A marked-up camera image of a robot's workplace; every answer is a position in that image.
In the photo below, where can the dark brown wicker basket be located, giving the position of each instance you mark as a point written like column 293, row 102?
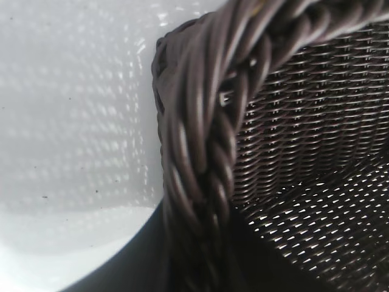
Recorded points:
column 197, row 137

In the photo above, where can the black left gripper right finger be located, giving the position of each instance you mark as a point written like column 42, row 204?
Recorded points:
column 267, row 270

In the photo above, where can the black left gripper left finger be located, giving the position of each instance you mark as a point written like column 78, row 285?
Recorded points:
column 133, row 267

